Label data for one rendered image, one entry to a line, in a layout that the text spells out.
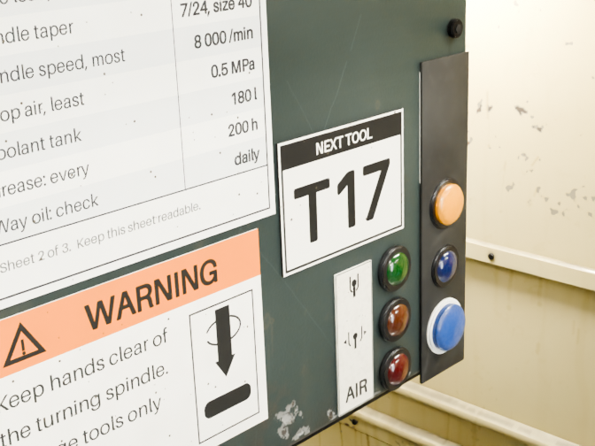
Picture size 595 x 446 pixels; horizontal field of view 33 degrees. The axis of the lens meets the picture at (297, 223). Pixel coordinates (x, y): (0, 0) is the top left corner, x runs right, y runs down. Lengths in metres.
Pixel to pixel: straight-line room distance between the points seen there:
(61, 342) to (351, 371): 0.20
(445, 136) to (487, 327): 0.97
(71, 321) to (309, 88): 0.17
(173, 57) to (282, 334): 0.16
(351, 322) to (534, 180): 0.89
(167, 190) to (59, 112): 0.07
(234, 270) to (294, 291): 0.05
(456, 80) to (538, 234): 0.86
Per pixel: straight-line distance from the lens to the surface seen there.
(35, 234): 0.42
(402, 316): 0.59
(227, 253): 0.48
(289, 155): 0.50
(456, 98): 0.60
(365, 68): 0.54
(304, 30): 0.50
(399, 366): 0.60
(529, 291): 1.49
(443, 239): 0.62
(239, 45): 0.47
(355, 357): 0.58
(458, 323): 0.64
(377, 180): 0.56
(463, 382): 1.62
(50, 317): 0.43
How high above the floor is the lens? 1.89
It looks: 19 degrees down
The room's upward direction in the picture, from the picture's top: 2 degrees counter-clockwise
